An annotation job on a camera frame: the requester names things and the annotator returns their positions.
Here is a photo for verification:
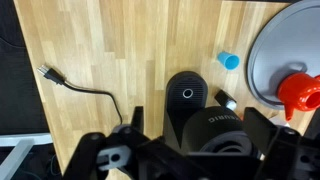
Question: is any small blue plastic cup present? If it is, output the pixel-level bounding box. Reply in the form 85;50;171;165
217;52;240;70

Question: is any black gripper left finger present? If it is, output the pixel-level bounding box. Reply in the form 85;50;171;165
131;106;144;133

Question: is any round grey metal tray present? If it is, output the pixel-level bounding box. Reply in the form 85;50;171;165
246;0;320;110

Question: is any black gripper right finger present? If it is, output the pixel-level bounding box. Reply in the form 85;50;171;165
243;107;278;154

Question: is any black white-capped small bottle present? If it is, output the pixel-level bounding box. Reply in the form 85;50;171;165
214;90;237;110

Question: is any black Keurig coffee maker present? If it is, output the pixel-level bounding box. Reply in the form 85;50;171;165
163;71;260;157

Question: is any black power cord with plug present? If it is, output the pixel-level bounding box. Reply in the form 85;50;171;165
36;64;124;126

